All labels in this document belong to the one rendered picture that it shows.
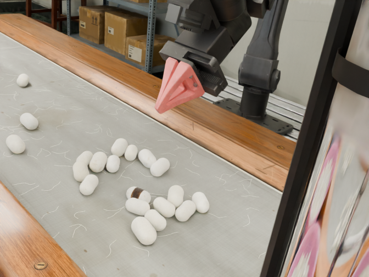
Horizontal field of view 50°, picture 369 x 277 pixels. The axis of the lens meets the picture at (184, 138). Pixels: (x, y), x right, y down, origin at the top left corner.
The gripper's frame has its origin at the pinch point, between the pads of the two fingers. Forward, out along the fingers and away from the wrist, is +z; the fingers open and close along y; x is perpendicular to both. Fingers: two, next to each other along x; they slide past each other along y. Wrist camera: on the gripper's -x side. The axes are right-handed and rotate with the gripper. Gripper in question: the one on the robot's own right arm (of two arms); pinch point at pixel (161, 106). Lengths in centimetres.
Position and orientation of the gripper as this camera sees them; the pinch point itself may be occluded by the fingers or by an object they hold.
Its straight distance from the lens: 59.1
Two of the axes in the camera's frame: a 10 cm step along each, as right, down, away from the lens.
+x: 3.7, 5.1, 7.8
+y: 7.0, 4.0, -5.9
